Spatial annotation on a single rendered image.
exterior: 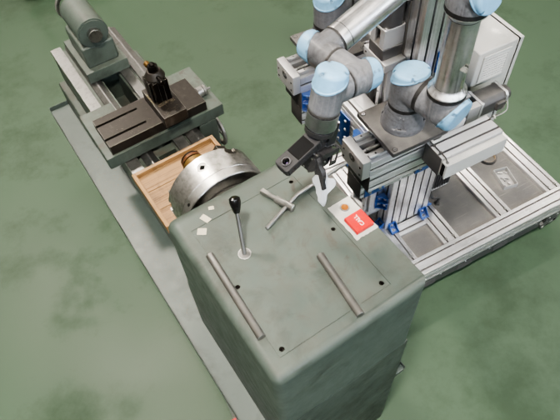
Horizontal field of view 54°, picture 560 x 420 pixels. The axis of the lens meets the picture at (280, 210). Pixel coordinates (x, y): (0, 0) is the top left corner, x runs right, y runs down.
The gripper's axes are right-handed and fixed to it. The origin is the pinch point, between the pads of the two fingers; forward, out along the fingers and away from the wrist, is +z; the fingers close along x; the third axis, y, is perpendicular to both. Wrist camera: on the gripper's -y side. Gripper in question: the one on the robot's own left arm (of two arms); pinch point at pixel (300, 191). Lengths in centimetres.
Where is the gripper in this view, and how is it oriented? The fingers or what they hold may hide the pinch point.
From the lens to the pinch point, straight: 142.7
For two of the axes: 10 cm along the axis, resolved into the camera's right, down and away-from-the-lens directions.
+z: -1.3, 6.9, 7.1
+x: -6.7, -5.9, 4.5
